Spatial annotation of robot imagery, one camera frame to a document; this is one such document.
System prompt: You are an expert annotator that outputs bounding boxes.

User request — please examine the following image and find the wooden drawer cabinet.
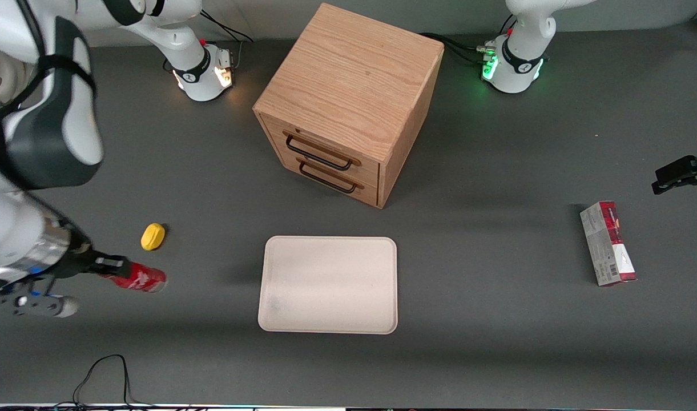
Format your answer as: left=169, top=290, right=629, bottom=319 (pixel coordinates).
left=252, top=2, right=445, bottom=209

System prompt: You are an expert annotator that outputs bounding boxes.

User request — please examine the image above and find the red coke bottle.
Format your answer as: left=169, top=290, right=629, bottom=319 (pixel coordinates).
left=104, top=261, right=168, bottom=293

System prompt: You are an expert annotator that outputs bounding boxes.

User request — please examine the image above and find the beige plastic tray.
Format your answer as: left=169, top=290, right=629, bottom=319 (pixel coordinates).
left=257, top=235, right=398, bottom=335

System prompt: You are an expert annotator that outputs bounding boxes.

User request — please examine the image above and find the black metal drawer handle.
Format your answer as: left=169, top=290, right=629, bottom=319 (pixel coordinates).
left=283, top=131, right=362, bottom=172
left=296, top=158, right=364, bottom=195

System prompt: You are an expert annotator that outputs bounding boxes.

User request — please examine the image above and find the black cable loop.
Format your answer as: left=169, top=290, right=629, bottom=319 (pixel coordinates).
left=51, top=354, right=158, bottom=410

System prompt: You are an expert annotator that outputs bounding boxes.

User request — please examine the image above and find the grey and red carton box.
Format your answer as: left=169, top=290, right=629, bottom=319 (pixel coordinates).
left=579, top=200, right=638, bottom=287

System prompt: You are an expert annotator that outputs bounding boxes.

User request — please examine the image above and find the black arm base cable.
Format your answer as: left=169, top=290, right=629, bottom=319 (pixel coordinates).
left=196, top=11, right=255, bottom=74
left=419, top=16, right=518, bottom=67

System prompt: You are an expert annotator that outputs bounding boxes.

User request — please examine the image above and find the yellow lemon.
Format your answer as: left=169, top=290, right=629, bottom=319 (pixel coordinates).
left=140, top=223, right=167, bottom=251

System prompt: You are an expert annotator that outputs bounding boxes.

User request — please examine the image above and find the black left arm base cable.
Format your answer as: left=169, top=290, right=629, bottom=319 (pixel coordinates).
left=419, top=16, right=518, bottom=67

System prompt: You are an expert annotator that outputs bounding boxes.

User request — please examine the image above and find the black right arm base cable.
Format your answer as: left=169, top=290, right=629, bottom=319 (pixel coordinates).
left=196, top=11, right=255, bottom=74

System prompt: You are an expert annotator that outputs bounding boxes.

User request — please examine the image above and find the wooden drawer front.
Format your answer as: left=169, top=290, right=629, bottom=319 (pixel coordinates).
left=259, top=113, right=381, bottom=184
left=275, top=153, right=381, bottom=208

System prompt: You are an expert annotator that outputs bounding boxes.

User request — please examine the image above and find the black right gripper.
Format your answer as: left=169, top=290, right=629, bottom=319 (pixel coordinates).
left=50, top=229, right=132, bottom=282

